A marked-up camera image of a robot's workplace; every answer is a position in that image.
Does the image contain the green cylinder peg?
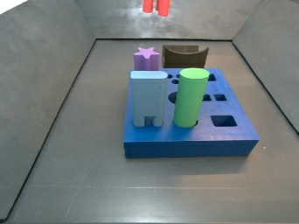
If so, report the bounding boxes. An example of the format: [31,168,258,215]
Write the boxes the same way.
[173,67,210,128]

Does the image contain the blue block with shaped holes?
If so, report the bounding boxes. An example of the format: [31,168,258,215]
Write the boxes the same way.
[125,68,259,158]

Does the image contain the light blue two-leg peg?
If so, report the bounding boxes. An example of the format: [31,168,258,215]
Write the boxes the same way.
[130,71,169,127]

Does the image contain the black curved fixture cradle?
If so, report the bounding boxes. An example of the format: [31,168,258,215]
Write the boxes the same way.
[163,45,210,68]

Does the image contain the purple star peg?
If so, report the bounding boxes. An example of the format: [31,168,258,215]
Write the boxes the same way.
[134,47,161,71]

